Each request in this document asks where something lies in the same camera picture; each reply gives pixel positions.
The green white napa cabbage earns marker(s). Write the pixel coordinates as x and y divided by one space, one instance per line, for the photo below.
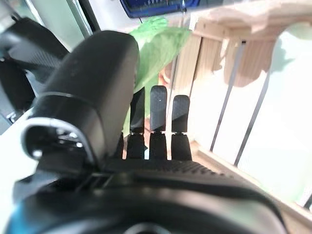
297 34
158 53

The wooden slat crate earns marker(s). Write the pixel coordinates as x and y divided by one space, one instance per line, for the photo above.
209 56

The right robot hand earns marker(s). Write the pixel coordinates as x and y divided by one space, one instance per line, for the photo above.
34 56

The blue plastic shopping basket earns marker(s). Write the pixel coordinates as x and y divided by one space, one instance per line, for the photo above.
156 6

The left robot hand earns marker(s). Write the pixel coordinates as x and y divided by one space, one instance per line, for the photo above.
97 97

